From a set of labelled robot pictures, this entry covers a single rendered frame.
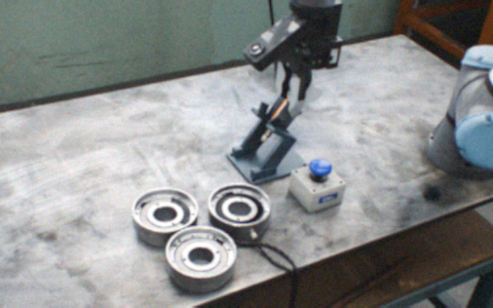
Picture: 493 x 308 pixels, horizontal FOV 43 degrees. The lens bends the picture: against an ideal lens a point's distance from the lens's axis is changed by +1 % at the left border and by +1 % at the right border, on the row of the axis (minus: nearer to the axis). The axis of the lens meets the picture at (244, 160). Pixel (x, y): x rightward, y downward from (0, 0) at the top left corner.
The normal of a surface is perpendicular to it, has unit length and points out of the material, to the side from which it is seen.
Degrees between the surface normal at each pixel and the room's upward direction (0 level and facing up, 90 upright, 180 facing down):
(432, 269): 0
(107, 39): 90
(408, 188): 0
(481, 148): 97
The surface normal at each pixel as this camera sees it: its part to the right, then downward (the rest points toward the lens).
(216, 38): 0.47, 0.56
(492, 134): -0.31, 0.66
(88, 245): 0.07, -0.79
